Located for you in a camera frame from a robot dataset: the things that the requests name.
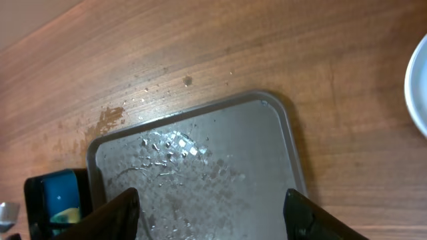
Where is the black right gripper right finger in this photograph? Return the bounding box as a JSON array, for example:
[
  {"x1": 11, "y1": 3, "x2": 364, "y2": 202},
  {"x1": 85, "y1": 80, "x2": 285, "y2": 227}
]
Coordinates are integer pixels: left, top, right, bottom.
[{"x1": 283, "y1": 189, "x2": 368, "y2": 240}]

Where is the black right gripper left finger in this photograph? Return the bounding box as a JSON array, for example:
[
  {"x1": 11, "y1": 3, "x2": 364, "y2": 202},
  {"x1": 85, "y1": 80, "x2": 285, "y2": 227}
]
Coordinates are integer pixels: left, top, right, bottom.
[{"x1": 53, "y1": 187, "x2": 140, "y2": 240}]

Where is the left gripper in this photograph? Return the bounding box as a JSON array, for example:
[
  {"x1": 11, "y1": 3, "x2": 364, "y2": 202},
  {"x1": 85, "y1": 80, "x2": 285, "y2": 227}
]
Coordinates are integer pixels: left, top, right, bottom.
[{"x1": 0, "y1": 202, "x2": 20, "y2": 233}]

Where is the green and yellow sponge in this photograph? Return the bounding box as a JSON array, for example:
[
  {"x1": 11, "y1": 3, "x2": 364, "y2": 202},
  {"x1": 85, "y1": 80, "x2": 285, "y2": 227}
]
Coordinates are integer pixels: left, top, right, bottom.
[{"x1": 49, "y1": 208, "x2": 81, "y2": 224}]

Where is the white plate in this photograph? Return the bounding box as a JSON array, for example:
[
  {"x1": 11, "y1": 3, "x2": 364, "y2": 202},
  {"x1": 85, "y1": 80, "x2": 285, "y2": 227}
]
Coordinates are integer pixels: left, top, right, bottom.
[{"x1": 404, "y1": 35, "x2": 426, "y2": 137}]

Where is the dark blue tray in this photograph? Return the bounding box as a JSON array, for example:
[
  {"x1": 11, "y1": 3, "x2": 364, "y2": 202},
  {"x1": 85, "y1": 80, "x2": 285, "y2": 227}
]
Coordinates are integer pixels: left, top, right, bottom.
[{"x1": 24, "y1": 169, "x2": 93, "y2": 239}]

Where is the dark brown serving tray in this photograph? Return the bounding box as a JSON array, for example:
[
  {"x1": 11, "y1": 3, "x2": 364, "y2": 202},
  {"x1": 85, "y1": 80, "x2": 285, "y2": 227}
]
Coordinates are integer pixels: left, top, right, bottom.
[{"x1": 86, "y1": 91, "x2": 306, "y2": 239}]

